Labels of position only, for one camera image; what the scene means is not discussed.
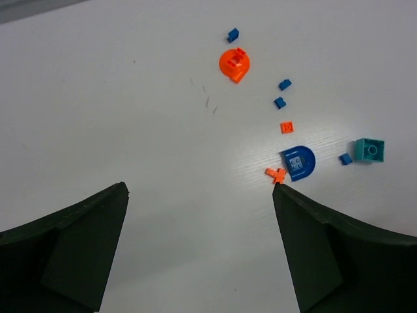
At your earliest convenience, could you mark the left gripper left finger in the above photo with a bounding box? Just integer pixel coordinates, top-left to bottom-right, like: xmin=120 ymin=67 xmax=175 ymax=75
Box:
xmin=1 ymin=182 xmax=129 ymax=312

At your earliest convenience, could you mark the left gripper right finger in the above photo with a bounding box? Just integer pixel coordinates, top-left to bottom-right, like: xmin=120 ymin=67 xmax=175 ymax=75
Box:
xmin=272 ymin=184 xmax=416 ymax=312

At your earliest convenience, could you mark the tiny blue lego stud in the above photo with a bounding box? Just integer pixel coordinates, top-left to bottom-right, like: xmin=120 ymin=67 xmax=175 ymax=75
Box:
xmin=339 ymin=153 xmax=352 ymax=166

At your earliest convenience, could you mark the blue round lego piece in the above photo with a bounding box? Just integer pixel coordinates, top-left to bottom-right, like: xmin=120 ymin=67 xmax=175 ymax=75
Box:
xmin=281 ymin=145 xmax=316 ymax=182

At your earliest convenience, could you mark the teal square lego brick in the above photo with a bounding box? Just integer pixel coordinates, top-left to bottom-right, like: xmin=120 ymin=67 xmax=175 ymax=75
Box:
xmin=354 ymin=138 xmax=385 ymax=163

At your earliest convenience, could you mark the orange lego brick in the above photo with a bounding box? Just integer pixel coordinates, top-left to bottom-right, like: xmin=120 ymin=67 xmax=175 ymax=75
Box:
xmin=219 ymin=48 xmax=251 ymax=83

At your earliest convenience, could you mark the small orange lego piece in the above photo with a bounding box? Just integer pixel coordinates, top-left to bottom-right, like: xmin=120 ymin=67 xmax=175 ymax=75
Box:
xmin=265 ymin=168 xmax=287 ymax=184

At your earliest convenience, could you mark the small orange flat plate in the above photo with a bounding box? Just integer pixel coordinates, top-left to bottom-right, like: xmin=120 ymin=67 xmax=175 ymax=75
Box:
xmin=280 ymin=121 xmax=295 ymax=134

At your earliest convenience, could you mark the tiny blue lego piece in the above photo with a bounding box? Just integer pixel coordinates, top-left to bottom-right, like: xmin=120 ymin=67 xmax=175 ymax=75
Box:
xmin=278 ymin=79 xmax=292 ymax=91
xmin=274 ymin=97 xmax=287 ymax=110
xmin=227 ymin=28 xmax=240 ymax=43

